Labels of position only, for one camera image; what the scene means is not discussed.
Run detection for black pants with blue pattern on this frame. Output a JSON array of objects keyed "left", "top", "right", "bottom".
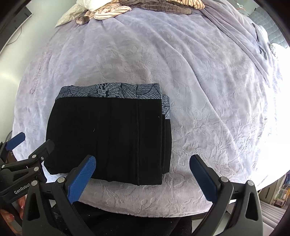
[{"left": 44, "top": 83, "right": 171, "bottom": 185}]

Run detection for wall mounted television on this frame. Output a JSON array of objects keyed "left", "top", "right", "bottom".
[{"left": 1, "top": 6, "right": 32, "bottom": 53}]

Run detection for white pillow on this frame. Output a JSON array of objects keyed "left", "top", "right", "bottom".
[{"left": 55, "top": 0, "right": 94, "bottom": 28}]

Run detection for pile of striped clothes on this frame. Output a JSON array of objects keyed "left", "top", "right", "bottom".
[{"left": 75, "top": 1, "right": 205, "bottom": 25}]

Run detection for grey quilted headboard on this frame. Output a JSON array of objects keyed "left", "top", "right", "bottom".
[{"left": 249, "top": 7, "right": 289, "bottom": 49}]

